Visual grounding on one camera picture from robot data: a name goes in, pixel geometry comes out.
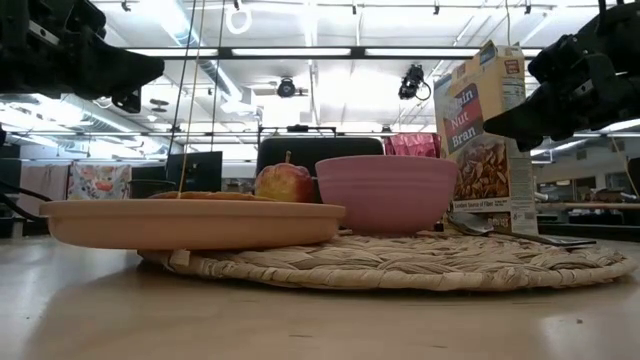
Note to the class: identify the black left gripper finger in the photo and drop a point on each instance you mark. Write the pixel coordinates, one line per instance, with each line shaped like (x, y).
(120, 70)

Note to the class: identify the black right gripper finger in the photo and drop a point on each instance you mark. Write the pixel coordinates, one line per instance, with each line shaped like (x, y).
(545, 120)

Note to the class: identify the yellow raisin bran cereal box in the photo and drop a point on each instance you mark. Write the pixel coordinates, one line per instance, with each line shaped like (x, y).
(465, 125)

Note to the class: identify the metal spoon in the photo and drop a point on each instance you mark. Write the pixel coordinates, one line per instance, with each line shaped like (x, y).
(470, 225)

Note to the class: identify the toasted bagel half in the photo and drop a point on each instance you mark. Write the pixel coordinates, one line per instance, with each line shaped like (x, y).
(215, 196)

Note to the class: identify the terracotta round plate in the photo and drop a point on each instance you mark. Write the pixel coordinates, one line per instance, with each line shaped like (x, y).
(190, 225)

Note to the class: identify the pink bowl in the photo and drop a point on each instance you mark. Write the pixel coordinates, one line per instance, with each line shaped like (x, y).
(385, 195)

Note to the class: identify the red apple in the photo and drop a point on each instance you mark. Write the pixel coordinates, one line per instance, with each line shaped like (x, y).
(285, 182)

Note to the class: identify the round woven straw placemat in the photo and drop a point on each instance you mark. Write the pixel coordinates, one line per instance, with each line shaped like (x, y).
(400, 265)

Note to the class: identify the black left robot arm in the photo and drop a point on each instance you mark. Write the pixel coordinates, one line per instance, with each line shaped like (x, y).
(12, 40)

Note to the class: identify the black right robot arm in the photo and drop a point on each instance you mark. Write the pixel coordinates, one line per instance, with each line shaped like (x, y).
(631, 50)

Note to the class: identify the floral patterned cloth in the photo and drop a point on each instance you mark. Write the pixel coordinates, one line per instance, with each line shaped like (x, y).
(100, 180)

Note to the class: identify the black computer monitor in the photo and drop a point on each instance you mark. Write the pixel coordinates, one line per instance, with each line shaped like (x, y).
(195, 170)

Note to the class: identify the beige cloth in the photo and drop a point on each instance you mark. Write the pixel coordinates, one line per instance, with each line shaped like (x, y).
(45, 182)

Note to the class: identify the pink patterned cloth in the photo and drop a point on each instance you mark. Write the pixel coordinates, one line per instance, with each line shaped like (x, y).
(412, 145)

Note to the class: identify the black and silver toaster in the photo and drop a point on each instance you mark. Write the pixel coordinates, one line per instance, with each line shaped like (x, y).
(320, 147)

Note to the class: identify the black aluminium table frame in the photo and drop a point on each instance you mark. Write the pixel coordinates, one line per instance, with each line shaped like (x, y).
(600, 232)

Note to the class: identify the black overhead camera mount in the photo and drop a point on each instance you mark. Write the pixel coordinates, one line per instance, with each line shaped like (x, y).
(412, 82)

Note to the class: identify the round black ceiling camera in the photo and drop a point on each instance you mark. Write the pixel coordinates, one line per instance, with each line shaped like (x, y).
(286, 87)

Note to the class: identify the black overhead frame bar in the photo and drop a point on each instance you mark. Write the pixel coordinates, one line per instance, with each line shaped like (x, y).
(357, 51)

